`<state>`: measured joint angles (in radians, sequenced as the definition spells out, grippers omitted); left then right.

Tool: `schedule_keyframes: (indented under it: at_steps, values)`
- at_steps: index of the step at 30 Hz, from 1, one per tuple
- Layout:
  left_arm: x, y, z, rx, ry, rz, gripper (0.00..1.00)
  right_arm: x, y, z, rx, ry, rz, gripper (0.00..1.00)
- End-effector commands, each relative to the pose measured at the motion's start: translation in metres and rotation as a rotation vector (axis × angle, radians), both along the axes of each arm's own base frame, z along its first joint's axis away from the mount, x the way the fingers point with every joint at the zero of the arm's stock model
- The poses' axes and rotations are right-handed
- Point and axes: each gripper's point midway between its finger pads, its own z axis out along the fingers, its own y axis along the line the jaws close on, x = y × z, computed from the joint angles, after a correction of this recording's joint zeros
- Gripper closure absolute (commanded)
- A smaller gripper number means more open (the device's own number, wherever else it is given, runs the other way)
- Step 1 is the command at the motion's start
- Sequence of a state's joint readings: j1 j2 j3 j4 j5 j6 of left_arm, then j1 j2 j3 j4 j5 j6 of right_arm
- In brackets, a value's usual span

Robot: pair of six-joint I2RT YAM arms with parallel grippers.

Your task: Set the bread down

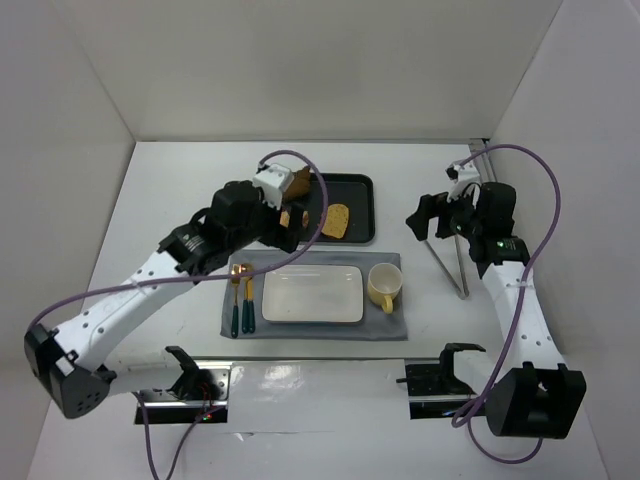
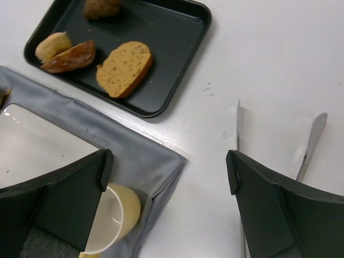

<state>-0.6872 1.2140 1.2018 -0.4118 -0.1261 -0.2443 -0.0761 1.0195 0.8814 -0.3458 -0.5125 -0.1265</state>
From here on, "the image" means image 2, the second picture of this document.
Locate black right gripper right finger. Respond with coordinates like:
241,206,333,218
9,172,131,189
226,150,343,257

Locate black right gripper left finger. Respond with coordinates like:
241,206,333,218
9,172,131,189
1,149,114,257

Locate silver metal tongs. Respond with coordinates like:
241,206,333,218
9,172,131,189
235,99,328,258

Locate brown chocolate croissant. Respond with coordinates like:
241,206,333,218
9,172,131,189
83,0,122,20

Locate brown crusted bread wedge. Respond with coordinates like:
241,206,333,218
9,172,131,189
40,40,96,74

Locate tan seeded bread slice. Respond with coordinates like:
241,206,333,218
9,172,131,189
96,41,153,98

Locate round pale bread roll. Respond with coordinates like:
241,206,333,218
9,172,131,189
35,32,73,63

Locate yellow ceramic mug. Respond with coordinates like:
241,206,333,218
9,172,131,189
79,183,141,257

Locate white rectangular plate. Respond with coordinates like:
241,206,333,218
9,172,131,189
0,104,98,188

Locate grey cloth placemat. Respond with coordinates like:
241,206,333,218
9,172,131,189
1,67,186,257

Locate black baking tray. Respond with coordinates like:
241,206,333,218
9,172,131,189
24,1,212,118

